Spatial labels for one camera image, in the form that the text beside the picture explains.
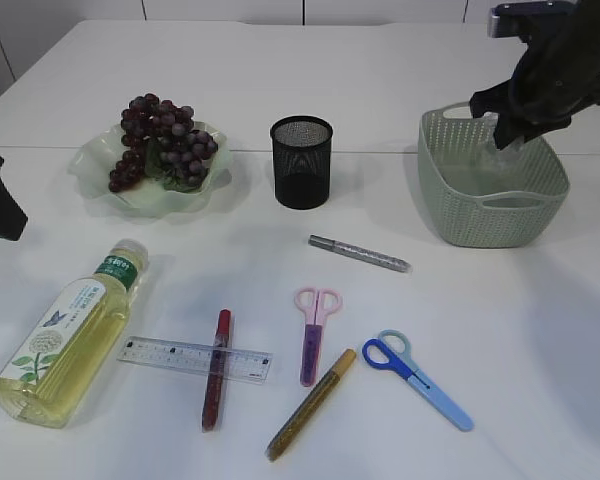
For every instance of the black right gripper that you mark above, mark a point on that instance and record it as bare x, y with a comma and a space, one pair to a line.
550, 85

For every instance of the yellow tea bottle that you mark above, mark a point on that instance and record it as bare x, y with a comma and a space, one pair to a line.
49, 374

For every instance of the purple grape bunch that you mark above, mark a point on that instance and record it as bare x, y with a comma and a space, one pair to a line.
162, 143

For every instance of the blue scissors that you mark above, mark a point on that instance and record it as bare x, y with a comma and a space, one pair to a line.
391, 350

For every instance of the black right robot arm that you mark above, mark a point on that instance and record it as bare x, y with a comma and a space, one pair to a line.
536, 22

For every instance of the green woven plastic basket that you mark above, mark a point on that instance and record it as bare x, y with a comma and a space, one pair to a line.
480, 197

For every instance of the light green wavy plate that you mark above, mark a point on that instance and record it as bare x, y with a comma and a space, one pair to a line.
93, 162

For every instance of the silver glitter pen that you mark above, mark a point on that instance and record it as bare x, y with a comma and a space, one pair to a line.
360, 254

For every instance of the black mesh pen holder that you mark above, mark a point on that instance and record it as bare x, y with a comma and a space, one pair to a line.
301, 147

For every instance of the transparent plastic ruler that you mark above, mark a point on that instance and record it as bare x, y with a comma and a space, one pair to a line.
241, 365

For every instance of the red glitter pen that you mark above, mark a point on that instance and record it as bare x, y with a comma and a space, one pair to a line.
214, 386

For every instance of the gold glitter pen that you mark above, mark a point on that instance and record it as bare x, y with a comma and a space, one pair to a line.
300, 418

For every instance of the pink purple scissors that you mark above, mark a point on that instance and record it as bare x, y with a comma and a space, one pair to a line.
316, 304

